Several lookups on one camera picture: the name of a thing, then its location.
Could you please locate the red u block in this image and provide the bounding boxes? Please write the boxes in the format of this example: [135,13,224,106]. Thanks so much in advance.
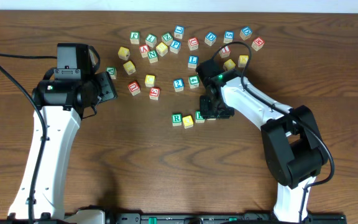
[188,37,199,51]
[128,81,141,96]

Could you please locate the blue L block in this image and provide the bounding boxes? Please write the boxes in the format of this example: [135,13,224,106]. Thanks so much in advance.
[188,55,198,68]

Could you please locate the green B block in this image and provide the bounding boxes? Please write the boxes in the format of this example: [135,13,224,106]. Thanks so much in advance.
[195,111,205,123]

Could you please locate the yellow K block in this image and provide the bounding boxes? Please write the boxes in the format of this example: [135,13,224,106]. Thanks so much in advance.
[238,55,249,68]

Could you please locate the green R block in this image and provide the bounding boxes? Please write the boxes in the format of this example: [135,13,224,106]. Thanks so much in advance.
[172,113,183,126]

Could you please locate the red M block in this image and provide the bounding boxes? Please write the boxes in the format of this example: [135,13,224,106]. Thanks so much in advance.
[251,37,265,51]

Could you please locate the green L block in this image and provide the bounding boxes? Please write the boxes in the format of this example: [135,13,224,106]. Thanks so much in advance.
[145,34,157,48]

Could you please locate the red I block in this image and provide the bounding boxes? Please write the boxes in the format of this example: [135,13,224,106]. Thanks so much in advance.
[219,45,231,58]

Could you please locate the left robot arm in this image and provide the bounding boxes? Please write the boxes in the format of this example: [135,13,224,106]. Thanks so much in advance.
[0,43,117,223]

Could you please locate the yellow S block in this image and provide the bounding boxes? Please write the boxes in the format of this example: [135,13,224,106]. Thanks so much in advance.
[223,59,236,71]

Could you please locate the red E block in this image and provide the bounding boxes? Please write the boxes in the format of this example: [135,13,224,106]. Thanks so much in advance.
[149,87,160,100]

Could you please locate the green Z block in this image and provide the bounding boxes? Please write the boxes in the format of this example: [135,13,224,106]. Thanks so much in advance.
[162,32,173,46]

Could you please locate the blue D block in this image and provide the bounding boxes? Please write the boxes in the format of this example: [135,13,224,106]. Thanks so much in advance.
[204,32,217,46]

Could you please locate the red U block upper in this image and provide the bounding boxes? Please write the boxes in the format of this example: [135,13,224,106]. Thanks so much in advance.
[188,37,199,51]

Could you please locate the green N block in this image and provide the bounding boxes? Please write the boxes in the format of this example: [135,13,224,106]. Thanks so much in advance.
[147,50,158,63]

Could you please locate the yellow C block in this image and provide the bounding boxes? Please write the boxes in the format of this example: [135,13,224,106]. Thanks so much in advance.
[145,75,155,88]

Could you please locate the green 4 block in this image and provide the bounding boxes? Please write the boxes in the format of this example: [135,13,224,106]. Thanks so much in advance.
[188,75,200,88]

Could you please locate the red U block lower left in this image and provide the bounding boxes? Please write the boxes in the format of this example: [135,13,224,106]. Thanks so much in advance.
[128,81,141,96]

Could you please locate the blue P block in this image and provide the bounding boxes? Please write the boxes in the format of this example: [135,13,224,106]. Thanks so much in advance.
[170,40,181,54]

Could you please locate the yellow O block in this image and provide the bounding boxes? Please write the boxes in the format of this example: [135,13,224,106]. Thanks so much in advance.
[182,115,194,129]

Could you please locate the red A block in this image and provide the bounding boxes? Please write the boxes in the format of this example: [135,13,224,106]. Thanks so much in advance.
[139,44,150,58]

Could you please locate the green V block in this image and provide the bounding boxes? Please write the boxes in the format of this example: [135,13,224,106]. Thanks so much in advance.
[106,67,117,80]

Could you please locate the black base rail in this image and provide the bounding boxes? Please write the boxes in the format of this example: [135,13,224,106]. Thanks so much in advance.
[61,212,347,224]

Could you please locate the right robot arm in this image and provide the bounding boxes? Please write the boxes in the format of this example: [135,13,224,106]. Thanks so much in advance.
[196,59,334,223]

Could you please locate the blue 2 block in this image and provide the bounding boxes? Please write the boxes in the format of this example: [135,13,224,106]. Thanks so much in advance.
[173,78,184,92]

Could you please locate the blue J block top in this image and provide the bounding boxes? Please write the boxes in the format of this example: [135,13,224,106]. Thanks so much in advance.
[174,26,185,39]

